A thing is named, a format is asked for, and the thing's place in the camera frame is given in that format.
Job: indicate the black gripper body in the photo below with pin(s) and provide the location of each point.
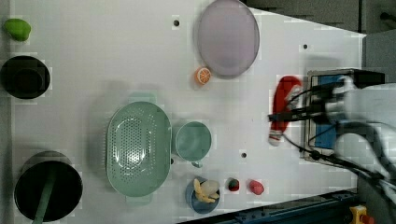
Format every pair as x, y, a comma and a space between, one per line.
326, 103

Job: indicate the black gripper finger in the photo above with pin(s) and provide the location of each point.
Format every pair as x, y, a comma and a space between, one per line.
294, 98
287, 116

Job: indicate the red ketchup bottle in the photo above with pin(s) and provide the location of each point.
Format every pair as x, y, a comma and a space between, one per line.
287, 87

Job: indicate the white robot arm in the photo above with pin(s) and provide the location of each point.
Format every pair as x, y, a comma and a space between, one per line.
349, 110

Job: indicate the green strainer basket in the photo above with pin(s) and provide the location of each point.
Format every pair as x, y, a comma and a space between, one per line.
138, 149

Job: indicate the silver toaster oven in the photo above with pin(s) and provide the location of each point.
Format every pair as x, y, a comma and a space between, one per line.
322, 136

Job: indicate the red fruit toy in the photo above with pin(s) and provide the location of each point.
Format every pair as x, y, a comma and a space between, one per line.
256, 187

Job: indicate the small strawberry toy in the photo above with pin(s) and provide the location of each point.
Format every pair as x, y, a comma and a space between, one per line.
233, 184

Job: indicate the lilac round plate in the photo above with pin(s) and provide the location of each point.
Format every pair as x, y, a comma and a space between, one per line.
228, 37

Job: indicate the orange slice toy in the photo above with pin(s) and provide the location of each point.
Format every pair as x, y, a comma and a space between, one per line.
202, 75

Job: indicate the green mug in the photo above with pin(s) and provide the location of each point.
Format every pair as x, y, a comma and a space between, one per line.
192, 142

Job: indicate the yellow red emergency button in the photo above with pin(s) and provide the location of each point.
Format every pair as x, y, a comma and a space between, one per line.
360, 216

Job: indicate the peeled banana toy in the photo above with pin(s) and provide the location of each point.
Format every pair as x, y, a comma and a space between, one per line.
207, 191

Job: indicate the blue bowl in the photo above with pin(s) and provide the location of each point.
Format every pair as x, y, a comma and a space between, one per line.
196, 205

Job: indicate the black bowl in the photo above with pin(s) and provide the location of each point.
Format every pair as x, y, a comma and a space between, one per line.
25, 77

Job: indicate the black pot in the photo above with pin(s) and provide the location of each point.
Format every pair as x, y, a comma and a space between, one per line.
67, 189

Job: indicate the blue metal frame rail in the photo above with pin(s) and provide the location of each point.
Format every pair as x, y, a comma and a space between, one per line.
329, 208

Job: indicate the green spatula handle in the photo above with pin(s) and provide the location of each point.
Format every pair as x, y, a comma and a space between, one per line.
45, 198

